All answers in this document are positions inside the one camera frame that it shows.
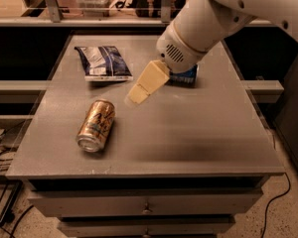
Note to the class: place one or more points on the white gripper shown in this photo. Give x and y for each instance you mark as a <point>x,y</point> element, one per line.
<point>176,54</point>

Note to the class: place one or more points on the orange soda can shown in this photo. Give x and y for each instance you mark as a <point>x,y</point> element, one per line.
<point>96,126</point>

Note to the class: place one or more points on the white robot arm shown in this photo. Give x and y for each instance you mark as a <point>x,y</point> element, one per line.
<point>222,18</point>

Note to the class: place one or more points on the blue Pepsi can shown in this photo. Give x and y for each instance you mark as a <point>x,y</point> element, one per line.
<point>188,77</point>

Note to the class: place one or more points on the blue chip bag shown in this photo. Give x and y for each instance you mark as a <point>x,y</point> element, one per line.
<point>103,64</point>

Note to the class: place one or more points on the grey drawer cabinet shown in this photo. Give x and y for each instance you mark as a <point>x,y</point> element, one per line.
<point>196,156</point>

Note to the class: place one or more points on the upper drawer knob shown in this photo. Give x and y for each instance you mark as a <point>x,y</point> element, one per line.
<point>146,211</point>

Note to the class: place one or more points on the grey metal shelf rail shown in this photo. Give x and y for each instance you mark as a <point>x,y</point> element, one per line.
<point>76,13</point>

